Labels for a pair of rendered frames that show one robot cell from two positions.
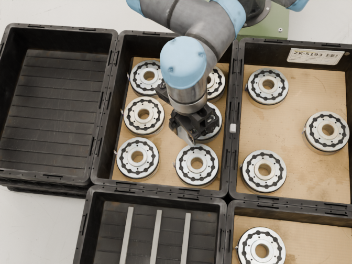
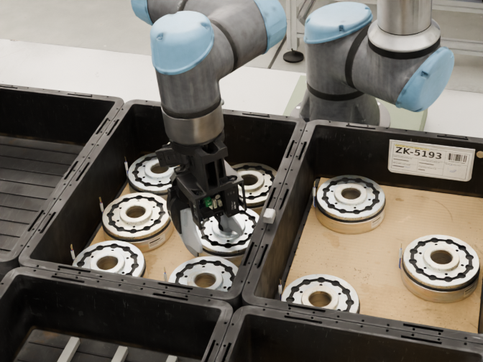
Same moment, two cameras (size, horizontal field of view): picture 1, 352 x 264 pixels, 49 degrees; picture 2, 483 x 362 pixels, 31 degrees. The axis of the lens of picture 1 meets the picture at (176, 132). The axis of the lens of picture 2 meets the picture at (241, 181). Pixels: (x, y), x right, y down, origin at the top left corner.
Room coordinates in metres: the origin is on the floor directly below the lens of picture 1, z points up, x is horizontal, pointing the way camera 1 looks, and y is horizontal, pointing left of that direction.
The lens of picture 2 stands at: (-0.57, -0.13, 1.68)
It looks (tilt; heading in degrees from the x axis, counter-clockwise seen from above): 38 degrees down; 2
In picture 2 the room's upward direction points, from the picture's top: 4 degrees counter-clockwise
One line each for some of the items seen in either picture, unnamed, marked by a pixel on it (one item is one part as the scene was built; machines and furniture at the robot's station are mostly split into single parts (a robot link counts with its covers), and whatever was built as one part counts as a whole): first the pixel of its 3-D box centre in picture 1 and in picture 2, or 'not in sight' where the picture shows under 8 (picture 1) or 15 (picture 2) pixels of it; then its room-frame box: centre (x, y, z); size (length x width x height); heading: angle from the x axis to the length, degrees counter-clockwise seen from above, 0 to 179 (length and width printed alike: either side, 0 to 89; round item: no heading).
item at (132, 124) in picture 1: (143, 114); (136, 215); (0.40, 0.07, 0.86); 0.10 x 0.10 x 0.01
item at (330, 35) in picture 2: not in sight; (341, 45); (0.76, -0.26, 0.92); 0.13 x 0.12 x 0.14; 47
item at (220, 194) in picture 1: (168, 107); (175, 190); (0.38, 0.01, 0.92); 0.40 x 0.30 x 0.02; 164
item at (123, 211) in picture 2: (143, 114); (136, 212); (0.40, 0.07, 0.86); 0.05 x 0.05 x 0.01
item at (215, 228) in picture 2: not in sight; (228, 226); (0.36, -0.07, 0.86); 0.05 x 0.05 x 0.01
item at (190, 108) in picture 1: (189, 91); (195, 117); (0.33, -0.04, 1.07); 0.08 x 0.08 x 0.05
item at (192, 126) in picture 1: (193, 112); (204, 172); (0.32, -0.04, 0.99); 0.09 x 0.08 x 0.12; 29
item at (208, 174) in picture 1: (196, 164); (205, 283); (0.25, -0.04, 0.86); 0.10 x 0.10 x 0.01
